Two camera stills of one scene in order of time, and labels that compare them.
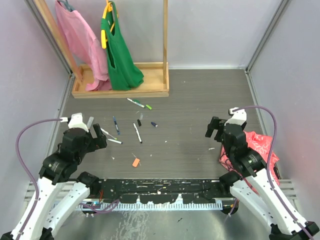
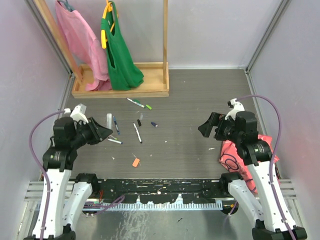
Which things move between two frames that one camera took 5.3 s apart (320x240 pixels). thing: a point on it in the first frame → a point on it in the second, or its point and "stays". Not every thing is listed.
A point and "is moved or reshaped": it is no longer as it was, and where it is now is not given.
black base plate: [161, 191] stays
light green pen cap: [148, 106] stays
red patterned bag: [263, 144] → [231, 158]
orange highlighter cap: [135, 162] stays
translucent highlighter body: [89, 122] is moved or reshaped
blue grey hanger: [68, 6] stays
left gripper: [98, 142] → [101, 132]
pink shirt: [81, 40] stays
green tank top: [125, 72] stays
